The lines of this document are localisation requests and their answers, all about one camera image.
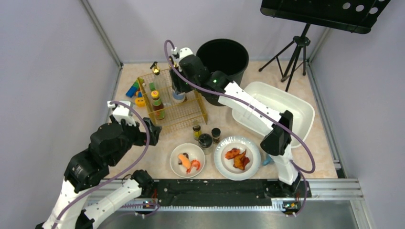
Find orange food piece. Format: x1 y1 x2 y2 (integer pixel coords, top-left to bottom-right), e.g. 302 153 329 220
178 153 191 169

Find glass oil bottle dark liquid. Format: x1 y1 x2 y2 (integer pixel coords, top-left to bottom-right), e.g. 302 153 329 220
169 55 179 70

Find red shrimp toy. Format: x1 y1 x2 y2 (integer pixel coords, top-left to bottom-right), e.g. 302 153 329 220
186 160 201 174

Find white bowl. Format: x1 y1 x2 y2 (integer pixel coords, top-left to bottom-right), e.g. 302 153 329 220
170 143 205 178

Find black trash bin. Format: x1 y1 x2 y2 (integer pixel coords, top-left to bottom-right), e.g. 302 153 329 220
196 39 249 86

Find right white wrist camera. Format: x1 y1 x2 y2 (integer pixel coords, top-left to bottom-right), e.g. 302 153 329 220
171 47 194 62

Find metal corner post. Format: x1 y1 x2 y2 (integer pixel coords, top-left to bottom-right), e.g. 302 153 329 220
80 0 123 69

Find fried food pieces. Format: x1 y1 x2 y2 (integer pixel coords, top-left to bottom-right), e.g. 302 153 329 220
225 148 250 171

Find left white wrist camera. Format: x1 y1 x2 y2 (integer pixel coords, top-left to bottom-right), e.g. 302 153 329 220
107 101 136 126

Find white paper plate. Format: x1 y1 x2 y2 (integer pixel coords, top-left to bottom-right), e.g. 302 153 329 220
213 136 261 181

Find small dark spice jar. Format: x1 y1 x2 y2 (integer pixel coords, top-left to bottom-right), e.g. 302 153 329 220
211 127 221 143

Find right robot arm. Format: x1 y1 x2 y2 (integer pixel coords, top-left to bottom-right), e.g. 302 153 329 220
167 53 302 194

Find green toy block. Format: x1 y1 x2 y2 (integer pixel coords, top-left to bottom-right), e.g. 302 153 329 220
149 83 156 92

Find green lego brick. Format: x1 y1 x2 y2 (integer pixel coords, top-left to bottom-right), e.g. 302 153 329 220
132 78 145 89

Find white rectangular tub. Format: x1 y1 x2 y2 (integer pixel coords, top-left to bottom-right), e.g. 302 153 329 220
232 82 315 141

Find blue mug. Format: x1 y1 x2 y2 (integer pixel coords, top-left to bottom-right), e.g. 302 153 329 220
262 154 274 166

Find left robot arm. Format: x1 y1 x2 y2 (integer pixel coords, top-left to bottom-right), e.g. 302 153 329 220
36 115 162 229

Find gold wire basket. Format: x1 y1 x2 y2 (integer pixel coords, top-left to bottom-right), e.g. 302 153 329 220
139 65 208 134

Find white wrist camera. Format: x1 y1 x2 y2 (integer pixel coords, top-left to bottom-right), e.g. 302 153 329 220
107 101 136 126
171 47 194 62

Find blue toy block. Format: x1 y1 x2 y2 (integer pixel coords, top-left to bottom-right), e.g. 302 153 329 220
125 85 138 98

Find small yellow oil bottle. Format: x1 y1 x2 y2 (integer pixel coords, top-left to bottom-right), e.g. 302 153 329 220
192 121 202 141

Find black music stand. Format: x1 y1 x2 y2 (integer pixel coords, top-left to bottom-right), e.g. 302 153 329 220
260 0 389 85

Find red sauce bottle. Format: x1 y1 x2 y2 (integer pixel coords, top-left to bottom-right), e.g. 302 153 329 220
151 90 166 120

